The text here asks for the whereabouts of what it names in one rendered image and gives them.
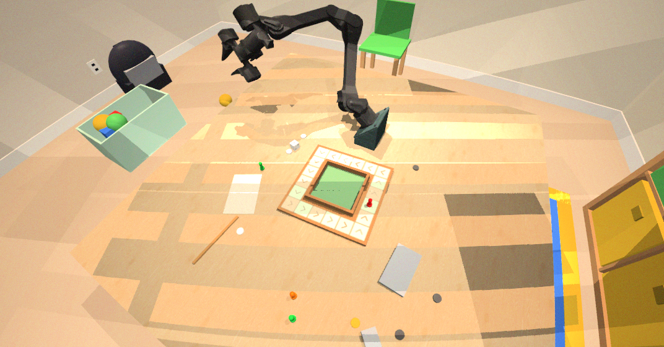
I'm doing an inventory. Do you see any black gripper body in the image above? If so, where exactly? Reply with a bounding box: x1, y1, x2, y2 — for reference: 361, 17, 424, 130
217, 28, 261, 82

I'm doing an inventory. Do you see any orange wooden stick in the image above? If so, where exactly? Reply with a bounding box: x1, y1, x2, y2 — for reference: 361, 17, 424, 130
192, 216, 239, 264

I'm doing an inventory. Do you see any grey die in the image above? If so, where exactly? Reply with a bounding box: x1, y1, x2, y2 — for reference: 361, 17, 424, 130
289, 140, 300, 151

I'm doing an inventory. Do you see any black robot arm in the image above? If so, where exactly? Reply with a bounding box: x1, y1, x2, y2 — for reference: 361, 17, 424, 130
233, 3, 379, 129

